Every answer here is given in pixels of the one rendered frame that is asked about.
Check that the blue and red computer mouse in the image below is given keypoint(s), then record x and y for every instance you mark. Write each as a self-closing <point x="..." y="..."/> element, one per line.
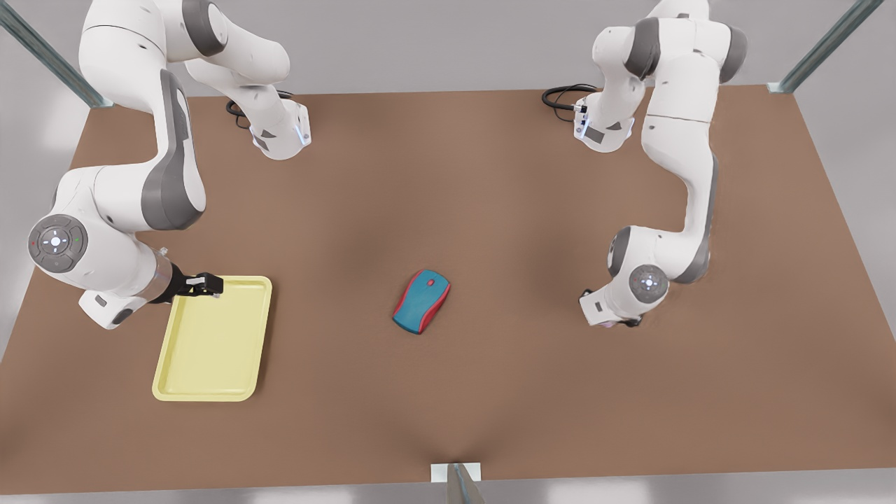
<point x="421" y="302"/>

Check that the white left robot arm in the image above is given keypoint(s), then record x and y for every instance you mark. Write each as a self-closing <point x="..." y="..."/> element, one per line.
<point x="682" y="140"/>

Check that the silver frame post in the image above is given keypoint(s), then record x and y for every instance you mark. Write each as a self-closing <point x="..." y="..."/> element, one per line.
<point x="822" y="45"/>
<point x="49" y="52"/>
<point x="458" y="483"/>

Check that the yellow plastic tray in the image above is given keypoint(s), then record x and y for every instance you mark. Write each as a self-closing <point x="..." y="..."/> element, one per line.
<point x="213" y="343"/>

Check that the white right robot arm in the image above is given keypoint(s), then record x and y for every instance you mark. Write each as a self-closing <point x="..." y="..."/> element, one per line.
<point x="119" y="189"/>

